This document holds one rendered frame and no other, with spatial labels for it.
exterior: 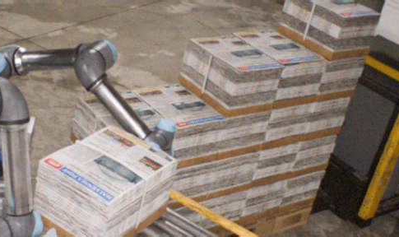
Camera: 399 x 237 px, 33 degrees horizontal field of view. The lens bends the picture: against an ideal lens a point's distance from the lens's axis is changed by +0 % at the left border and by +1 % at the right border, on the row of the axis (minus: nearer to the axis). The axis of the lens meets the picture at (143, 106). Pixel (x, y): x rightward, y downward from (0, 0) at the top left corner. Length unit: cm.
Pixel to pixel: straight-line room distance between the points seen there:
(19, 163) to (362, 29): 205
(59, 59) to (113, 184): 77
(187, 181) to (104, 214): 114
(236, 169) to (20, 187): 155
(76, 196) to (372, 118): 243
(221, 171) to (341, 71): 79
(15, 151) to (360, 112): 264
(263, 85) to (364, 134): 120
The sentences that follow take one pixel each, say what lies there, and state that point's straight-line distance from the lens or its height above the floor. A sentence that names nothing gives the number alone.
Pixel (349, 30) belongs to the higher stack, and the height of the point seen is 122.
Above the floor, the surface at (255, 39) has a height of 107.
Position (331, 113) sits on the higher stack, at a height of 74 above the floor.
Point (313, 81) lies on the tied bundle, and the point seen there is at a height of 96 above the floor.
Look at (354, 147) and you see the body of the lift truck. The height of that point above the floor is 37.
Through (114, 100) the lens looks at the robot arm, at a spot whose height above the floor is 106.
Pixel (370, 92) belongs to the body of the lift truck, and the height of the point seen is 73.
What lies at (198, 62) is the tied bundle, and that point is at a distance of 309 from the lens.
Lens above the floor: 215
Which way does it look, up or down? 27 degrees down
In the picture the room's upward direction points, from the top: 11 degrees clockwise
